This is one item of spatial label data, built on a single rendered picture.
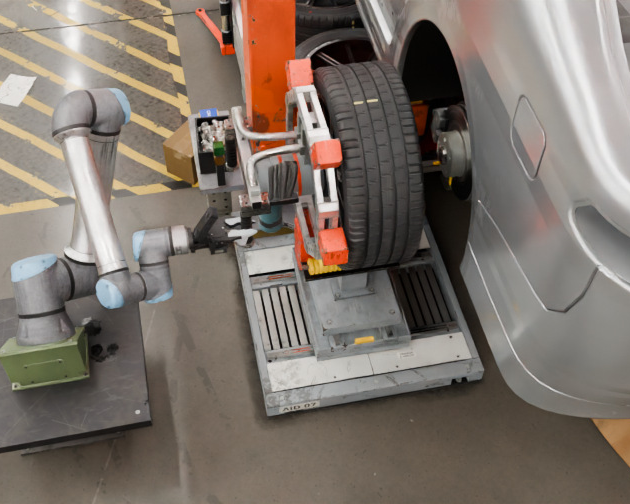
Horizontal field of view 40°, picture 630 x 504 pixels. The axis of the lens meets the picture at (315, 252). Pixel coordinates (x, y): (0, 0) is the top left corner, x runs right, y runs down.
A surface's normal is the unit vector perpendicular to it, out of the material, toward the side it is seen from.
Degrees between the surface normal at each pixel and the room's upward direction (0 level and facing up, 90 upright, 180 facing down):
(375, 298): 0
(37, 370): 90
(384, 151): 38
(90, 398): 0
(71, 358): 90
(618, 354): 89
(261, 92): 90
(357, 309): 0
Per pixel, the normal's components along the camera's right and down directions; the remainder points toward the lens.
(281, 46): 0.20, 0.77
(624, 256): 0.28, -0.53
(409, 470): 0.02, -0.62
